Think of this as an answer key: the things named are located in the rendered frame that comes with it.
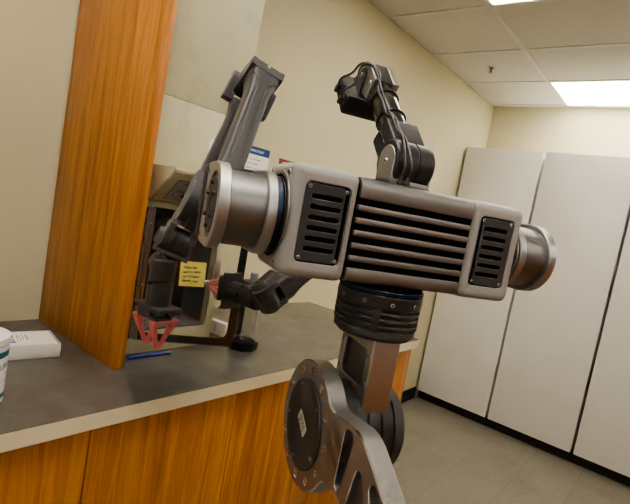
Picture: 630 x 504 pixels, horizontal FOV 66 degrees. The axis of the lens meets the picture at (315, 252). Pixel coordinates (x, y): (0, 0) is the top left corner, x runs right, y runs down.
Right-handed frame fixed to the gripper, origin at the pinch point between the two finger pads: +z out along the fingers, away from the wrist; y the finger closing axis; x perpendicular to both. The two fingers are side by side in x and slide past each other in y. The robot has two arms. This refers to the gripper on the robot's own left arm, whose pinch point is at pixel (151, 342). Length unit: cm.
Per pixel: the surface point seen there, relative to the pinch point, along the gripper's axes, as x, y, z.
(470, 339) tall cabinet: -324, 38, 47
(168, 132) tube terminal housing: -18, 33, -51
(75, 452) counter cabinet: 11.4, 5.8, 26.0
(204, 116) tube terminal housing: -30, 33, -58
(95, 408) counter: 8.7, 4.8, 15.9
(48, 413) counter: 17.9, 7.0, 15.8
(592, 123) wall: -371, -6, -140
